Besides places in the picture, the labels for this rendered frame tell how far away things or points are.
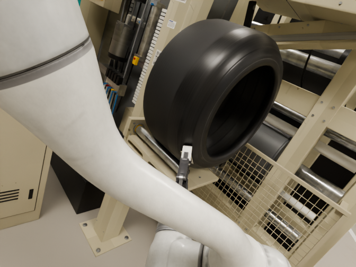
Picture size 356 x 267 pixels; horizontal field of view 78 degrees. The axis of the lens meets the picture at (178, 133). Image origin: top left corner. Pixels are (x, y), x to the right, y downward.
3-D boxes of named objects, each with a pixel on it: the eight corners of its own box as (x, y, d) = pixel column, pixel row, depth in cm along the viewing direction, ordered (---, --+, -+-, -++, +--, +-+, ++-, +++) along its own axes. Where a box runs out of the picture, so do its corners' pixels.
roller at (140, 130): (132, 130, 104) (138, 122, 104) (138, 133, 108) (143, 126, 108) (179, 177, 85) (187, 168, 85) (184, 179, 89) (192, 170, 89)
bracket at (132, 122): (122, 134, 105) (128, 116, 101) (178, 132, 135) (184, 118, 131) (125, 138, 103) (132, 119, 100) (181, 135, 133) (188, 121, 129)
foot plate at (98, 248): (78, 224, 151) (79, 222, 150) (113, 212, 171) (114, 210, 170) (95, 257, 136) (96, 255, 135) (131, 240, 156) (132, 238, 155)
